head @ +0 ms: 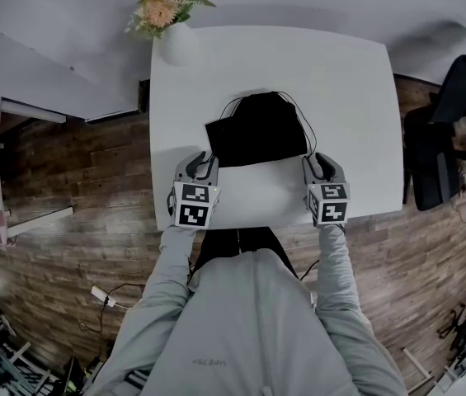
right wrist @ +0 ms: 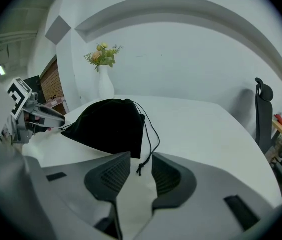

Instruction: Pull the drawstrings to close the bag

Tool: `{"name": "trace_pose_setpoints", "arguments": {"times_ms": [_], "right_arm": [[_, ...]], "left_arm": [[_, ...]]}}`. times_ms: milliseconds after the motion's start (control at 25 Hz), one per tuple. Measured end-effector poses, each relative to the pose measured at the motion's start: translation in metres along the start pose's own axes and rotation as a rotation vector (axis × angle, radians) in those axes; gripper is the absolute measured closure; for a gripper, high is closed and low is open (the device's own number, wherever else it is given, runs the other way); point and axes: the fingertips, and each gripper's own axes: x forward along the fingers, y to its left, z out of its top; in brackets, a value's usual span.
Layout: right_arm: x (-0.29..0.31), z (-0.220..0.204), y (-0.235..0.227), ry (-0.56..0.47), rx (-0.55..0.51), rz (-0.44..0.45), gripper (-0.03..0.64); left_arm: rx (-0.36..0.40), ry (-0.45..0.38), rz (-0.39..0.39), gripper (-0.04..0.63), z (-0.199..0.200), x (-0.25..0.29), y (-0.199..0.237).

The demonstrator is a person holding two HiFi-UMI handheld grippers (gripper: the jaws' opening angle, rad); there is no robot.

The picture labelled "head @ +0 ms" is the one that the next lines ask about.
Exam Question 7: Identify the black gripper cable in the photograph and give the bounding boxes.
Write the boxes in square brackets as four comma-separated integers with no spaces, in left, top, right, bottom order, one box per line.
[298,257,321,282]

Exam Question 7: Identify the black mesh office chair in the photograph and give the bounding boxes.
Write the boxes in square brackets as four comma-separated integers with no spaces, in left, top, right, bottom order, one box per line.
[402,32,466,212]

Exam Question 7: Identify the person's black trousers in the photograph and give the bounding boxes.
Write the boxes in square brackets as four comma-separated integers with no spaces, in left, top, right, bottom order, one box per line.
[196,226,300,281]

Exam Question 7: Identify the person's left forearm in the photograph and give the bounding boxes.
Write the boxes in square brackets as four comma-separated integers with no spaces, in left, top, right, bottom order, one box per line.
[143,224,197,307]

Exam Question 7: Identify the white power strip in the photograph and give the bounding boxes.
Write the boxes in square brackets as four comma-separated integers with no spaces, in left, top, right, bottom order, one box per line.
[90,285,117,309]

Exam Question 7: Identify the black drawstring bag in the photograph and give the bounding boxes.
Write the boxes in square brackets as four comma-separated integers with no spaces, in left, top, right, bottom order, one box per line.
[204,90,318,169]

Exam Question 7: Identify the person's grey jacket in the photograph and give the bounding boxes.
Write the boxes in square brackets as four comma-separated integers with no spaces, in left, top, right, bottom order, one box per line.
[87,247,409,396]

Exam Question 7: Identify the yellow flower bouquet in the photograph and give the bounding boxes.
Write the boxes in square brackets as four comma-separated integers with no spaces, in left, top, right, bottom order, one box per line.
[124,0,223,40]

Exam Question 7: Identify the person's right forearm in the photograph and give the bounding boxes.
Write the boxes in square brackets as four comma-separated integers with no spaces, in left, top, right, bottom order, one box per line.
[316,222,362,314]

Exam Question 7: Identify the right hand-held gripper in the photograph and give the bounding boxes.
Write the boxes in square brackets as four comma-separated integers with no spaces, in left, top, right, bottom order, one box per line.
[301,151,351,227]

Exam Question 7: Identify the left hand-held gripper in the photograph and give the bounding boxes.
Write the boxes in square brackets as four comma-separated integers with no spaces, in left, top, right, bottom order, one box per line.
[169,151,223,229]

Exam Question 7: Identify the white ceramic vase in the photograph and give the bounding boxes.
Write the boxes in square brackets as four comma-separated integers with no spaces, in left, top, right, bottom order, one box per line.
[159,21,200,67]

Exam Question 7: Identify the black power strip cable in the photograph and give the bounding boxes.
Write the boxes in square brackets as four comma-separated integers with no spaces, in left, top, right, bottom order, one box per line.
[77,280,148,359]

